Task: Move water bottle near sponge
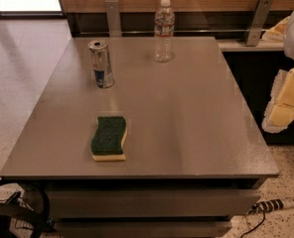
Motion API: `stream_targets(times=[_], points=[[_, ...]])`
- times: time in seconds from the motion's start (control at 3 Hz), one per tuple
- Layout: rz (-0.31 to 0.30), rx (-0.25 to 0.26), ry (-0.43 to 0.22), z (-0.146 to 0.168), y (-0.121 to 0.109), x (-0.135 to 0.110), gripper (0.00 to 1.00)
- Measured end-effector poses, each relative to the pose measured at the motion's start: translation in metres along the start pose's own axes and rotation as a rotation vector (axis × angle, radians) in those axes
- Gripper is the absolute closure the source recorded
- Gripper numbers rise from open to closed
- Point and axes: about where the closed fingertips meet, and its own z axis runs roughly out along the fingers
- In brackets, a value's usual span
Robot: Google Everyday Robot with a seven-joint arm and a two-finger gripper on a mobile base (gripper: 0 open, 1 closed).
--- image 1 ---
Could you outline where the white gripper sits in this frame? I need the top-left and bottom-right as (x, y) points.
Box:
(262, 11), (294, 133)

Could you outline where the clear plastic water bottle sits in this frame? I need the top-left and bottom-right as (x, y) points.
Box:
(154, 0), (175, 62)

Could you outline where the green yellow sponge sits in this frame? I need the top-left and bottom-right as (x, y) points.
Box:
(90, 116), (127, 162)

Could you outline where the grey table drawer unit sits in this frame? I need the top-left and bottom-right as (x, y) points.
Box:
(1, 38), (278, 238)

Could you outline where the white power strip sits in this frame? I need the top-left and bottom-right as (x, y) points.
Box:
(247, 197), (294, 215)

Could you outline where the silver blue drink can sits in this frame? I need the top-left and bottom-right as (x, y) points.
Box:
(88, 40), (114, 88)

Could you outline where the right metal bracket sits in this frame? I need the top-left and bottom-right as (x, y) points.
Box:
(243, 0), (274, 47)

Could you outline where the metal bracket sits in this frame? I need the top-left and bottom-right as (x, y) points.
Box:
(104, 0), (122, 37)
(243, 0), (274, 47)

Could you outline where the black power cable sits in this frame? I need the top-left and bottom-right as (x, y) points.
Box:
(239, 208), (266, 238)

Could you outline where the left metal bracket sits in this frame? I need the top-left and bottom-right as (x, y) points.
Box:
(104, 0), (122, 37)

